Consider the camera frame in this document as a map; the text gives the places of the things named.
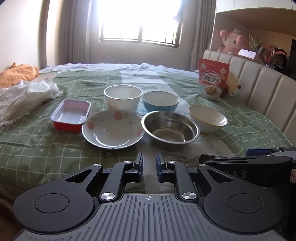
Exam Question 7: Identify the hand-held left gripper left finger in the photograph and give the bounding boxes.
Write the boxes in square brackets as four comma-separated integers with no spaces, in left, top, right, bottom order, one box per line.
[60,152,144,202]

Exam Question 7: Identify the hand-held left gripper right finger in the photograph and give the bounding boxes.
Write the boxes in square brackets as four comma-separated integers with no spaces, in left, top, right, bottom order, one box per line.
[155,152,235,202]

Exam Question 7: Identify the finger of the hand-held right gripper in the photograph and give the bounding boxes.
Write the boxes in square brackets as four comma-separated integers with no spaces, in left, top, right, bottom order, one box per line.
[246,147,290,157]
[199,154,292,166]

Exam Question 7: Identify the stainless steel bowl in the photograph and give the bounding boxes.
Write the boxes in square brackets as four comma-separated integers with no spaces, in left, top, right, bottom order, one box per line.
[141,110,200,150]

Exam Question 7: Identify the white yellow-rimmed bowl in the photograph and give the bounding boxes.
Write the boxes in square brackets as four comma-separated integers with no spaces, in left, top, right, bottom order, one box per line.
[188,105,228,134]

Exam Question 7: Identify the floral white plate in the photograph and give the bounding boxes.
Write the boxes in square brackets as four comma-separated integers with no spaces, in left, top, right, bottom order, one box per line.
[82,110,145,149]

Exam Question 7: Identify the blue bowl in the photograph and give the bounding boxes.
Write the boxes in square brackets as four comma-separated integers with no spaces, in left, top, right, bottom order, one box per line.
[142,91,179,114]

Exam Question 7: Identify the white paper bowl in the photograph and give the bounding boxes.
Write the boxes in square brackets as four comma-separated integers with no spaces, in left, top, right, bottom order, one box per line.
[103,85,143,114]

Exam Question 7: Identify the red rectangular foil tray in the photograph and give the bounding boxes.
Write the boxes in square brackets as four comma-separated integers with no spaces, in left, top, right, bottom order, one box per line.
[50,98,91,132]

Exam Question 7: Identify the cream padded headboard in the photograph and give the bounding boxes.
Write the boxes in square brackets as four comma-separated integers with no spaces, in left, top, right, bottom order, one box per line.
[202,49,296,144]

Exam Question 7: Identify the yellow plush toy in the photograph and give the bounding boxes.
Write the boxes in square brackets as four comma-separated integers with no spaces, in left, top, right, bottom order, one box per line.
[221,70,242,98]

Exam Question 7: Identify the red cereal bag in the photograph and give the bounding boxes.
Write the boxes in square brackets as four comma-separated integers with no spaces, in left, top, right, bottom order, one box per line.
[198,58,230,101]

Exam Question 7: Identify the dark flower bouquet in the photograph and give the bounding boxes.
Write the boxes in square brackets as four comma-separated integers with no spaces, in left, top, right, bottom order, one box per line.
[259,45,288,70]

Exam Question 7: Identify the white card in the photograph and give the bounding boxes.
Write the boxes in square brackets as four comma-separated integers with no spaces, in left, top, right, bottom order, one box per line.
[238,49,257,59]

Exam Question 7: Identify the white bed sheet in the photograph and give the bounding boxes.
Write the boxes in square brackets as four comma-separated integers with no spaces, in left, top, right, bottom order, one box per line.
[39,62,198,75]

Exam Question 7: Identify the green checked printed bedsheet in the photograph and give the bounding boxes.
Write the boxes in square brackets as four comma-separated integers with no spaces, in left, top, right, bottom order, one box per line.
[0,66,294,195]

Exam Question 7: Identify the green potted plant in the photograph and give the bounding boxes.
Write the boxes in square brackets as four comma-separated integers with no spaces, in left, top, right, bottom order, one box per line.
[248,34,264,52]

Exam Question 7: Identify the pink plush toy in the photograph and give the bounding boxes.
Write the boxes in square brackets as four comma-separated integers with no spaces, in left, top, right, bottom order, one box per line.
[217,29,251,56]

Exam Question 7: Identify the grey curtain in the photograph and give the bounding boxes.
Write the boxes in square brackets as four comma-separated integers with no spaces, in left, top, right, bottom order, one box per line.
[183,0,216,70]
[46,0,102,66]

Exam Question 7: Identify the white lace cloth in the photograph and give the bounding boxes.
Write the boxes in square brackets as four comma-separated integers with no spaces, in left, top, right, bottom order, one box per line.
[0,80,63,127]

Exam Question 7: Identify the window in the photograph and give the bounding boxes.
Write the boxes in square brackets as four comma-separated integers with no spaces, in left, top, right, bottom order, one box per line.
[98,0,184,48]

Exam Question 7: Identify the orange cloth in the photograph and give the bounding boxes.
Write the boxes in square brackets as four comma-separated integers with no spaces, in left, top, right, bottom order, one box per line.
[0,62,40,88]

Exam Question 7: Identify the white wall cabinet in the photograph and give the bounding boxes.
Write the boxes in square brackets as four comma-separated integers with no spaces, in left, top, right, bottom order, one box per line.
[215,0,296,37]

